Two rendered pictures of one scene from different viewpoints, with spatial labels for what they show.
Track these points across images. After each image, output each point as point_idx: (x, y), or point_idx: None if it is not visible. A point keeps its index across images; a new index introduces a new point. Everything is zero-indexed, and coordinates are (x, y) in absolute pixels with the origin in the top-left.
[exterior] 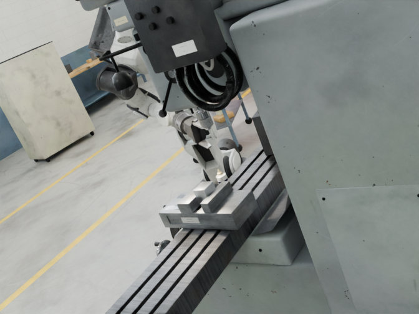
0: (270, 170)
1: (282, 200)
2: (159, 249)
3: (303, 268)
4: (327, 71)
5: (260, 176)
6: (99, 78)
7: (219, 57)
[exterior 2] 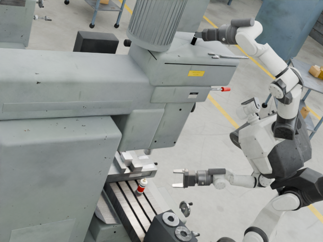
0: (133, 215)
1: (106, 208)
2: (183, 201)
3: None
4: None
5: (134, 209)
6: (247, 121)
7: None
